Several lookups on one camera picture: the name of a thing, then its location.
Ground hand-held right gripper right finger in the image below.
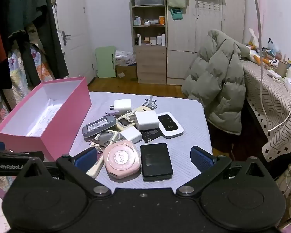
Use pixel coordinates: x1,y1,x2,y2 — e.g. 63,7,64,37
175,146,275,197

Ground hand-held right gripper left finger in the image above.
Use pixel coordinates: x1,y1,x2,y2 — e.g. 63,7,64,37
16,147,112,197

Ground pink round cable reel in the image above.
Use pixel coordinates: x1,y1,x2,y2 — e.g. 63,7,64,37
102,140,140,180

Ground pink cardboard box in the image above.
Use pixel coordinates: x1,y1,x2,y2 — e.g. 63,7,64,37
0,76,92,162

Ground black pocket device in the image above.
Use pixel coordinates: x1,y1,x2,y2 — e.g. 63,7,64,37
140,143,174,182

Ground white router with black face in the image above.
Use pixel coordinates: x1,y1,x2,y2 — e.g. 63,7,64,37
158,112,184,139

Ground white charger with prongs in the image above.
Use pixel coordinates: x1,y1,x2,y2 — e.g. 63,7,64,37
110,99,132,114

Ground cream remote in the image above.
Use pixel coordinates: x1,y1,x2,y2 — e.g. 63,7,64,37
86,147,105,179

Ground metal keys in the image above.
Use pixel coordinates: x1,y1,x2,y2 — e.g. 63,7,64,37
92,138,108,151

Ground cream device with grey screen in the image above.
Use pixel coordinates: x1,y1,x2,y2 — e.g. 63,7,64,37
97,130,119,146

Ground grey router with label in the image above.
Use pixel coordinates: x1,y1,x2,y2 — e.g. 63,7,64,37
82,116,116,138

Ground small white charger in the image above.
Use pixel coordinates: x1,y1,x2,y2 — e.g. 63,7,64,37
120,127,142,144

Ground small cream device with screen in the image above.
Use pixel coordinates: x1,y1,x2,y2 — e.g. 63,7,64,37
116,116,134,133

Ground white printed paper sheet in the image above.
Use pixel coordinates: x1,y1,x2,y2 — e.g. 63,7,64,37
27,99,63,136

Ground black flat battery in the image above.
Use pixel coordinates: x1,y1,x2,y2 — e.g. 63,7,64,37
141,128,164,143

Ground white cube charger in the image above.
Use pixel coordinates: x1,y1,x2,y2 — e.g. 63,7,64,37
135,111,160,131

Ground cream card with black print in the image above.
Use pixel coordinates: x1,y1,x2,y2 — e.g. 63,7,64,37
128,105,153,120

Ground olive puffer jacket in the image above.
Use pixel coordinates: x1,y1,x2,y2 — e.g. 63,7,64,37
181,29,250,136

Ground floral quilt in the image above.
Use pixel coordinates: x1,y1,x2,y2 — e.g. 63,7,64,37
0,42,55,127

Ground beige geometric patterned cloth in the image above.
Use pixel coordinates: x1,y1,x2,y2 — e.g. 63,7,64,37
241,59,291,163

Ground green folding table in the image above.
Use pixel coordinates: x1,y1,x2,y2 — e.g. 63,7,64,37
95,46,117,78

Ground dark green hanging coat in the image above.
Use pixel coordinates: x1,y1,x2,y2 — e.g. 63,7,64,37
17,0,69,88

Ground wooden shelf cabinet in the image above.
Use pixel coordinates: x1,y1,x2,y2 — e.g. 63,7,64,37
129,0,168,85

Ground white goose plush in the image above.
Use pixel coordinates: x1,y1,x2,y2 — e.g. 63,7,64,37
247,28,260,62

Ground light wooden wardrobe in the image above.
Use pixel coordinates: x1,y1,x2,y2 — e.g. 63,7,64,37
166,0,246,86

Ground blue plush toy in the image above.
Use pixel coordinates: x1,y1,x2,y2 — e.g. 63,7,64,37
267,38,280,57

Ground white door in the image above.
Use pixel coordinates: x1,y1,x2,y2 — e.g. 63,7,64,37
54,0,97,81

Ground teal green hanging shirt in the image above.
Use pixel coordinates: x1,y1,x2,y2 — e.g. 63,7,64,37
7,0,57,38

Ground teal pouch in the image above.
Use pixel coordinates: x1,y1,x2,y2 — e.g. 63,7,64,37
170,8,184,21

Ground green hanging bag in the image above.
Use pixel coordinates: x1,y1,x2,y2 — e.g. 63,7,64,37
166,0,187,8

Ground guitar shaped keychain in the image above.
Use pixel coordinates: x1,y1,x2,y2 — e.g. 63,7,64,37
143,97,158,110

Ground white curved cable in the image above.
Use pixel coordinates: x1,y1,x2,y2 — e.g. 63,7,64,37
248,0,291,133

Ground white wall calendar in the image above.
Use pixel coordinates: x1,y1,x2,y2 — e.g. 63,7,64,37
198,0,220,11

